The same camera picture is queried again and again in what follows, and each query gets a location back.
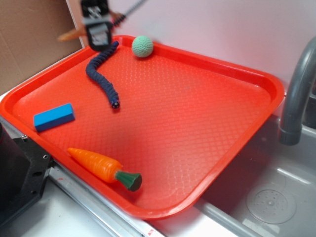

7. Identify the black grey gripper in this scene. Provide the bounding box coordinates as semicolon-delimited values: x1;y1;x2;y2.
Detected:
80;0;112;51

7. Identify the tan spiral seashell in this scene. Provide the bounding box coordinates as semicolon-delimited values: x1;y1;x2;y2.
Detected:
57;28;86;42

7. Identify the green crocheted ball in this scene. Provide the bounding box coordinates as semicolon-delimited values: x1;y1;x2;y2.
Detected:
132;36;154;58

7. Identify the brown cardboard panel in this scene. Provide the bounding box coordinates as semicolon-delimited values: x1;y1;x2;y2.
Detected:
0;0;87;94

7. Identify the blue rectangular block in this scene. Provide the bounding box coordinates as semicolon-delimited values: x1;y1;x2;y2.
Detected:
34;103;75;132

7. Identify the red plastic tray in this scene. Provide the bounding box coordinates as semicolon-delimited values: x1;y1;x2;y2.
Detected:
0;36;284;220

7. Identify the orange toy carrot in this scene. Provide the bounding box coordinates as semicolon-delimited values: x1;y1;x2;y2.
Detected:
67;148;143;192

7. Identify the grey toy faucet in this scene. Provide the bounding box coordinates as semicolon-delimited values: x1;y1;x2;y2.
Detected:
278;38;316;146

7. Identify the grey toy sink basin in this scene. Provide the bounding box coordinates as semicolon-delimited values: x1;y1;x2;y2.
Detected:
196;117;316;237

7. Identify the dark blue braided rope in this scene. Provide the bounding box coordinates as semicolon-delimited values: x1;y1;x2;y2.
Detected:
85;40;121;110

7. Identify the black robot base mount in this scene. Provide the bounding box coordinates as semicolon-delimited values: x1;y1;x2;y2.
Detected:
0;125;52;228

